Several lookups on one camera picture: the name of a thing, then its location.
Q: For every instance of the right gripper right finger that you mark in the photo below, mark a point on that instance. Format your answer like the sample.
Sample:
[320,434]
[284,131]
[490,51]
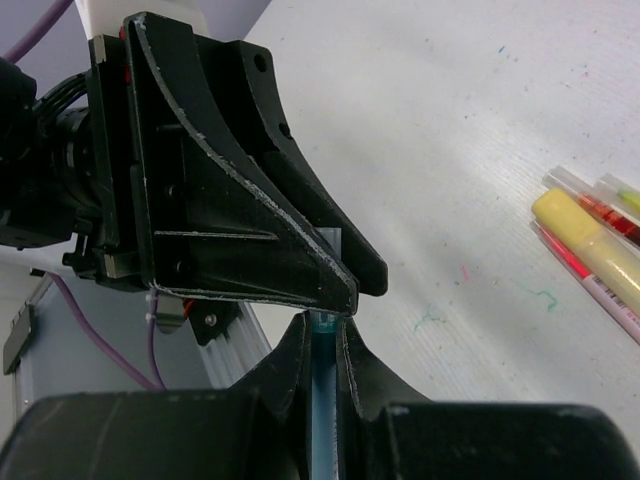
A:
[388,430]

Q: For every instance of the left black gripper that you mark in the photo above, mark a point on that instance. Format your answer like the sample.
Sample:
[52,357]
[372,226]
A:
[134,159]

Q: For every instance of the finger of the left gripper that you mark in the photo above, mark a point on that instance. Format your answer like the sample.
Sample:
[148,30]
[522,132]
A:
[241,77]

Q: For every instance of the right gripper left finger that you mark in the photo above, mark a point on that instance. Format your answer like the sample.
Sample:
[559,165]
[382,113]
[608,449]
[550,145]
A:
[258,428]

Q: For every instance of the blue highlighter pen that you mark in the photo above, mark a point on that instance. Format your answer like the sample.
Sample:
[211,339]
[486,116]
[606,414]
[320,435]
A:
[324,443]

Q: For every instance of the clear blue highlighter cap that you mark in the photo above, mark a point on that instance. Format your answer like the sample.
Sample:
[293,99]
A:
[325,322]

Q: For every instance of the pink red pen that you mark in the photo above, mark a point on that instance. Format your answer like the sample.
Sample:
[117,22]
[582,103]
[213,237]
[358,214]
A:
[597,289]

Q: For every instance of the dark red pen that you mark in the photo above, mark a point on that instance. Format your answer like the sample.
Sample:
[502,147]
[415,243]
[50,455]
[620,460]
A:
[586,196]

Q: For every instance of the yellow gold highlighter pen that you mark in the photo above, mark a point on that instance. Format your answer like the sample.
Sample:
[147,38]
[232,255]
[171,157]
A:
[615,190]

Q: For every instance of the fat yellow highlighter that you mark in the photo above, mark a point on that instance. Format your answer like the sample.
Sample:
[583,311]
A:
[592,243]

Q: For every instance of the aluminium front rail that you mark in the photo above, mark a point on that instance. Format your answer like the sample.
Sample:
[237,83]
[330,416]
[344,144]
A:
[231,342]

